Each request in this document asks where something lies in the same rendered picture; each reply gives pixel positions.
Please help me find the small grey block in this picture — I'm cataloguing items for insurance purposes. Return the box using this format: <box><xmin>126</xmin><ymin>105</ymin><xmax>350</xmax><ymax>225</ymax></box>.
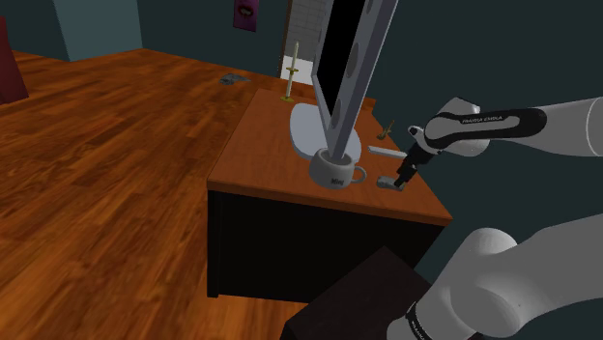
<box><xmin>375</xmin><ymin>175</ymin><xmax>406</xmax><ymax>192</ymax></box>

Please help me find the grey flat stick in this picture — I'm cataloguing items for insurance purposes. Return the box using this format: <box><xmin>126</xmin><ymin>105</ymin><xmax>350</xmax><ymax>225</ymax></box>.
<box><xmin>367</xmin><ymin>144</ymin><xmax>408</xmax><ymax>159</ymax></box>

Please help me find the small brown figurine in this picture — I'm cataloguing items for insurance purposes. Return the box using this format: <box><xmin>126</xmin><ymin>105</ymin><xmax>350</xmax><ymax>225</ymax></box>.
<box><xmin>376</xmin><ymin>120</ymin><xmax>396</xmax><ymax>141</ymax></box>

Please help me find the grey mug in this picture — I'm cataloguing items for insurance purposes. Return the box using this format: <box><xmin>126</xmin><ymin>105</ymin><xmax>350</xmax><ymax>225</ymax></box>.
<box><xmin>308</xmin><ymin>147</ymin><xmax>367</xmax><ymax>190</ymax></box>

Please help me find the grey flat screen monitor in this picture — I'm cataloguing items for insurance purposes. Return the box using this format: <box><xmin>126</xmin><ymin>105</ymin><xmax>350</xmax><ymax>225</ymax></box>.
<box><xmin>289</xmin><ymin>0</ymin><xmax>400</xmax><ymax>162</ymax></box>

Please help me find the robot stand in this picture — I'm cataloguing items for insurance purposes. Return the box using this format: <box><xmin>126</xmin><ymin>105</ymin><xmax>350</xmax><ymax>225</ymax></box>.
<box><xmin>279</xmin><ymin>244</ymin><xmax>486</xmax><ymax>340</ymax></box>

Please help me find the wooden desk with black front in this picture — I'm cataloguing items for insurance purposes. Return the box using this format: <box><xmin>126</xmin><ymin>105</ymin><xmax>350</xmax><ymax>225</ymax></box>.
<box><xmin>206</xmin><ymin>87</ymin><xmax>454</xmax><ymax>304</ymax></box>

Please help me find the pale sword statuette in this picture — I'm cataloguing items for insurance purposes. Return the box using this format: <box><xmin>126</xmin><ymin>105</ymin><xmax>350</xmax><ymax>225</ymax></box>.
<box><xmin>280</xmin><ymin>41</ymin><xmax>301</xmax><ymax>102</ymax></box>

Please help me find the white doorway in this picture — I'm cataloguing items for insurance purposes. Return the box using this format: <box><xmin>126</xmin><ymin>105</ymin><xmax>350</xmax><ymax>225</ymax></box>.
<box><xmin>276</xmin><ymin>0</ymin><xmax>336</xmax><ymax>87</ymax></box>

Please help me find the grey crumpled object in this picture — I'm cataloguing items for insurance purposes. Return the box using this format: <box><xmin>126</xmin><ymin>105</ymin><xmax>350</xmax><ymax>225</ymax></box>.
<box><xmin>218</xmin><ymin>72</ymin><xmax>253</xmax><ymax>86</ymax></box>

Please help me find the dark red furniture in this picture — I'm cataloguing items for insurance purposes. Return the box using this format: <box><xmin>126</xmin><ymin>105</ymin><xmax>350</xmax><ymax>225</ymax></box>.
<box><xmin>0</xmin><ymin>14</ymin><xmax>30</xmax><ymax>105</ymax></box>

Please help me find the purple wall picture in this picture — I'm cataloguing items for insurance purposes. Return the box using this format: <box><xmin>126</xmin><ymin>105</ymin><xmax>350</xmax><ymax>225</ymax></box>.
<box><xmin>232</xmin><ymin>0</ymin><xmax>260</xmax><ymax>33</ymax></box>

